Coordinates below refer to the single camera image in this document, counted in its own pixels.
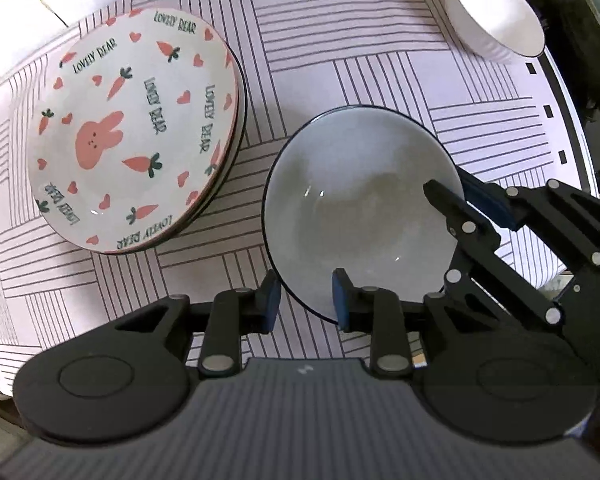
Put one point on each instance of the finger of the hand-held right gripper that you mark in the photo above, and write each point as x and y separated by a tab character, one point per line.
467	227
495	205

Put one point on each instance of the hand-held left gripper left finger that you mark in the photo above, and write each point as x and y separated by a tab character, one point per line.
269	300

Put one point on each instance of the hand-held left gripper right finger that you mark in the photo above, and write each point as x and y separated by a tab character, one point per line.
341	300

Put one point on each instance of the white bowl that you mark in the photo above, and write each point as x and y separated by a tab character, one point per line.
500	10
360	200

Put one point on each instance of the rabbit and carrot print plate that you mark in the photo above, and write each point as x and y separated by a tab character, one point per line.
130	130

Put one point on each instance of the striped white tablecloth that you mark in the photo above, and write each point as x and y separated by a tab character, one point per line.
380	60

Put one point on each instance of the black wok with lid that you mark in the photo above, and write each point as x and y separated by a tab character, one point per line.
580	35

